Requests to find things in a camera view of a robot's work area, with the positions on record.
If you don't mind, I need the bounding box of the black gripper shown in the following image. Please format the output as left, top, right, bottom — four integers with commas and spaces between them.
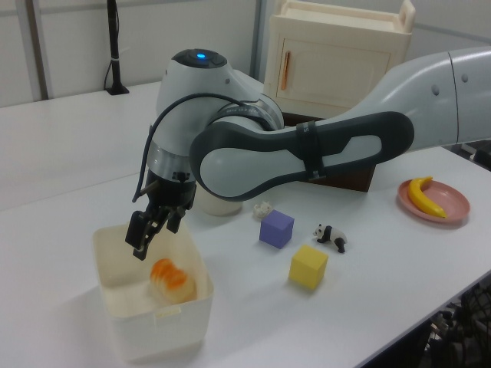
124, 172, 198, 262

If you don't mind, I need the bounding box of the orange glazed toy bread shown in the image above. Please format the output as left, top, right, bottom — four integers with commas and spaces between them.
148, 257, 198, 306

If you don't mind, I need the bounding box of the white plastic basket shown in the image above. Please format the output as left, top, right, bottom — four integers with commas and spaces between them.
91, 219, 216, 363

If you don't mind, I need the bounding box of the cream ceramic mug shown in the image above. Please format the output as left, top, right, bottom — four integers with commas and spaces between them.
202, 191, 244, 218

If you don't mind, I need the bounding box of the purple foam cube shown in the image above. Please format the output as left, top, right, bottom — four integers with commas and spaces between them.
259, 209, 296, 251

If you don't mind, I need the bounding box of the yellow foam cube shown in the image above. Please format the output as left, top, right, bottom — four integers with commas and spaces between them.
288, 245, 330, 291

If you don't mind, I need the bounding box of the small panda figure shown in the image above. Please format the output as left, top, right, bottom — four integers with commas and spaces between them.
311, 223, 348, 255

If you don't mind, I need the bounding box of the black pole stand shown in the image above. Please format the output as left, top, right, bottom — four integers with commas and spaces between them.
104, 0, 130, 96

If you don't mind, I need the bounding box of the cream plastic storage cabinet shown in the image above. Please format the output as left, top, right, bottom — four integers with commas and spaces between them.
262, 0, 417, 120

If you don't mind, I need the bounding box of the yellow toy banana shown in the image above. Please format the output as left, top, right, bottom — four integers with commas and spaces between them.
407, 175, 449, 220

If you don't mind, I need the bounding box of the pink plate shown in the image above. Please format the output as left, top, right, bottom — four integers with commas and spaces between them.
397, 179, 472, 228

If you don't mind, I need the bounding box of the black equipment under table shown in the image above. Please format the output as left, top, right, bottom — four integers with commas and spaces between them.
421, 282, 491, 368

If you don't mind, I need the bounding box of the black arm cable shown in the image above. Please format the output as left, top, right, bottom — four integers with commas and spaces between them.
131, 93, 270, 205

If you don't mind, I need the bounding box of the black arm strap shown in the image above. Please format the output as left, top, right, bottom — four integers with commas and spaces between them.
295, 120, 327, 182

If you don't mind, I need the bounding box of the orange cabinet door handle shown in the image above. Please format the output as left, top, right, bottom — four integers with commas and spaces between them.
280, 51, 293, 91

